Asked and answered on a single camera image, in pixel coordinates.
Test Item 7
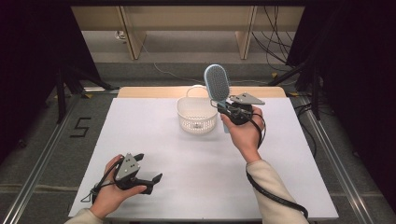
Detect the person's left hand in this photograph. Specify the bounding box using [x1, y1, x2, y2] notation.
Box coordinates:
[90, 154, 148, 220]

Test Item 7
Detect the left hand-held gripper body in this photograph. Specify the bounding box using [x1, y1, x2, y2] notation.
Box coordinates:
[113, 153, 151, 191]

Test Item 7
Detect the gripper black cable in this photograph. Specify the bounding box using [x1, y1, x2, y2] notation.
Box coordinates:
[246, 113, 310, 219]
[79, 157, 125, 204]

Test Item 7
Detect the black metal stand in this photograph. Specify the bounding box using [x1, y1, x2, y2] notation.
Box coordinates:
[266, 59, 322, 121]
[55, 62, 120, 125]

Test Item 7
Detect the person's right hand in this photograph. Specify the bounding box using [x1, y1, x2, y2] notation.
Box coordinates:
[220, 105, 265, 164]

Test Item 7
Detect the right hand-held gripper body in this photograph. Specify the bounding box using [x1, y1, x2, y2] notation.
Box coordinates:
[223, 91, 266, 126]

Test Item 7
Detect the white plastic basket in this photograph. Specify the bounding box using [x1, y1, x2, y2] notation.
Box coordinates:
[176, 84, 219, 135]

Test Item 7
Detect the beige wooden desk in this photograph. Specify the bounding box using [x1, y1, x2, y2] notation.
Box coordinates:
[70, 5, 305, 61]

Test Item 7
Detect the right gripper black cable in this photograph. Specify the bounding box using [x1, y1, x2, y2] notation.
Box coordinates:
[246, 113, 310, 219]

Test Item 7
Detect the white board table cover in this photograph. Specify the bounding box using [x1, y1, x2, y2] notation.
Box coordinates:
[68, 97, 340, 220]

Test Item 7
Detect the bundle of black cables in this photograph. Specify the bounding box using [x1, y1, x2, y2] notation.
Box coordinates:
[251, 6, 297, 73]

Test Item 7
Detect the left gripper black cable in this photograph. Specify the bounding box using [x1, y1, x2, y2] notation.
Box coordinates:
[79, 157, 125, 204]

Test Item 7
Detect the black curtain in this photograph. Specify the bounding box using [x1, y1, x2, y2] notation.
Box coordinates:
[286, 0, 396, 203]
[0, 0, 102, 162]

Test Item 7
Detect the wooden table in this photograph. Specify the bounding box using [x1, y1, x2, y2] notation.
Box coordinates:
[117, 86, 288, 99]

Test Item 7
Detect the metal floor rail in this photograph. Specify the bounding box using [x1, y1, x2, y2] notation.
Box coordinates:
[0, 98, 82, 224]
[297, 96, 375, 224]

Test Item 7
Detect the light blue hairbrush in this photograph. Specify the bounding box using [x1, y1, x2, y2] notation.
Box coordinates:
[204, 63, 232, 134]

